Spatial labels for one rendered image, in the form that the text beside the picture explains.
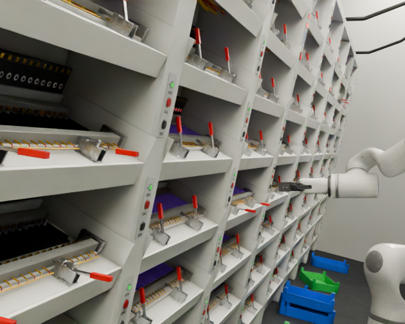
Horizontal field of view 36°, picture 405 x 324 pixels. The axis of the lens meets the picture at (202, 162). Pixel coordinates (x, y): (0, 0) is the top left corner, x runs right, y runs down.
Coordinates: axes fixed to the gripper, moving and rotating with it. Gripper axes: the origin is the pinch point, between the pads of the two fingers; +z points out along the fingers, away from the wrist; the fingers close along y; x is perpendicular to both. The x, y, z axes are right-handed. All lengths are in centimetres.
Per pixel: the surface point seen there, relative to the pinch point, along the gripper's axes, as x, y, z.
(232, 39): -45, 41, 8
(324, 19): -78, -99, -7
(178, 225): 6, 65, 18
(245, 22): -46, 58, 0
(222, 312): 47, -4, 25
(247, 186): 1.0, -28.9, 20.1
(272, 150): -13.3, -28.9, 9.4
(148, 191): -5, 107, 10
